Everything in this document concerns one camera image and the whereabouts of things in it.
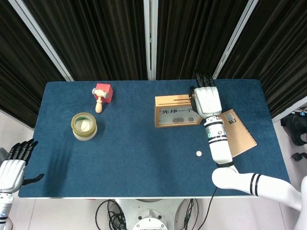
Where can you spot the black pleated curtain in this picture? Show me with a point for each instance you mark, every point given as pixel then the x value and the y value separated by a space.
pixel 192 36
pixel 96 36
pixel 275 48
pixel 19 72

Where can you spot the black chair caster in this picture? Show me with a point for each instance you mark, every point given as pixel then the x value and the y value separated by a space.
pixel 297 157

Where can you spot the white table frame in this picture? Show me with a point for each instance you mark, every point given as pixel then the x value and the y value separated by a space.
pixel 120 198

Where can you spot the wooden toy hammer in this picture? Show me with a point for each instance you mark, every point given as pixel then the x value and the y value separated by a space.
pixel 98 107

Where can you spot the wooden frame glass money box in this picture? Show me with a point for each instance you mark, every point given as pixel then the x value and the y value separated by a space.
pixel 168 101

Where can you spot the blue fabric table cloth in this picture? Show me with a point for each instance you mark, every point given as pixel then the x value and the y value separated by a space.
pixel 144 153

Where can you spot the black shoe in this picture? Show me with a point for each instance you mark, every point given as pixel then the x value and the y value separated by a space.
pixel 296 136

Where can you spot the red cube block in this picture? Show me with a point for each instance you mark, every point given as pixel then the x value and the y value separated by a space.
pixel 107 87

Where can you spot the white tape roll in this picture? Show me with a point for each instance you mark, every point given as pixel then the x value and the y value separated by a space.
pixel 84 138

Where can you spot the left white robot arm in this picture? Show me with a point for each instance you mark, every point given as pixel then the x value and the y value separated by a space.
pixel 4 208

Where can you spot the grey aluminium partition frame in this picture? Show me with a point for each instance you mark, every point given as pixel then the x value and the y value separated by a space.
pixel 39 36
pixel 291 109
pixel 149 36
pixel 236 36

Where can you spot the kraft spiral notebook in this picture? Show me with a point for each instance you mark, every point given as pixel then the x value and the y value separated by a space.
pixel 239 134

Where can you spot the black floor equipment box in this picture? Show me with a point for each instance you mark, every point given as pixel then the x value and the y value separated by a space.
pixel 286 119

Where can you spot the clear yellowish packing tape roll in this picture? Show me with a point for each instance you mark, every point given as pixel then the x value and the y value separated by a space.
pixel 74 123

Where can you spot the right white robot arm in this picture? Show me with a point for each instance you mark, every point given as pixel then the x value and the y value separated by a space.
pixel 219 148

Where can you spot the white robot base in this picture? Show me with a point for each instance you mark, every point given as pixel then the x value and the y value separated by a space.
pixel 149 220

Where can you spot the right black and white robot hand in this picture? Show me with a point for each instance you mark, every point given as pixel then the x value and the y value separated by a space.
pixel 207 101

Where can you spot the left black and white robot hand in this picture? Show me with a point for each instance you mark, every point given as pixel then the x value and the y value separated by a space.
pixel 12 176

